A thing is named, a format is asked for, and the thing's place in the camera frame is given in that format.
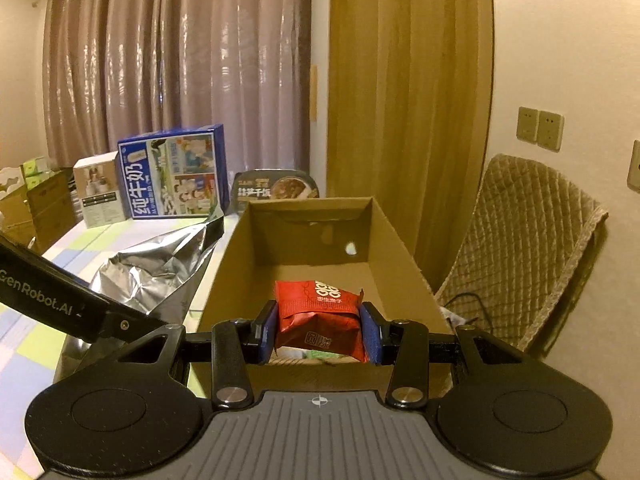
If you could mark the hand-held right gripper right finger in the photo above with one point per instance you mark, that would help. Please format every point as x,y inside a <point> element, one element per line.
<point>372,335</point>

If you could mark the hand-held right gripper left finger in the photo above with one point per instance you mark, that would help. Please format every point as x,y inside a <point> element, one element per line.
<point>267,332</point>

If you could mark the red snack packet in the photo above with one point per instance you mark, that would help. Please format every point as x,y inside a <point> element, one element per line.
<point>315,320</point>

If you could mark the silver foil bag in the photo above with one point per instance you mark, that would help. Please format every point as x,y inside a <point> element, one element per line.
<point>150,270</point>

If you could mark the brown cardboard box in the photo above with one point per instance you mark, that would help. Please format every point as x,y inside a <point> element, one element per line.
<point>300,240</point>

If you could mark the checked tablecloth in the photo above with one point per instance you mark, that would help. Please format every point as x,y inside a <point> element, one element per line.
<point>25,355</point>

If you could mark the plain brown carton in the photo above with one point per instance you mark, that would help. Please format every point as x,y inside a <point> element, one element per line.
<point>52,210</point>

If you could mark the white picture box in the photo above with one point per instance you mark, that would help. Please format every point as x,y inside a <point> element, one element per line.
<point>100,195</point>

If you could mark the green tissue pack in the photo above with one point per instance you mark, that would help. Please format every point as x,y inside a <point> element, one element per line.
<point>36,172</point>

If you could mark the black instant rice bowl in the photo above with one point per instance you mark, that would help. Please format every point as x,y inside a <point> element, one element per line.
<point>280,190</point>

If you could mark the blue milk carton box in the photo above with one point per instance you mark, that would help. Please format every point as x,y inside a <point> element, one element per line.
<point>170,175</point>

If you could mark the quilted chair cushion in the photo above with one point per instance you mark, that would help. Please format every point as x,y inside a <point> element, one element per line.
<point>525,240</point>

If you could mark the wooden door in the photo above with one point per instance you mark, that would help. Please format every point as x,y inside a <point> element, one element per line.
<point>400,110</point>

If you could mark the beige curtain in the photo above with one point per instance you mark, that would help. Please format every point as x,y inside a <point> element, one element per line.
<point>175,60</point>

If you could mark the beige wall socket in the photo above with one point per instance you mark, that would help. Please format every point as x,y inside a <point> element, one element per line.
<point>550,130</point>
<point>635,164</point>
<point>527,124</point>

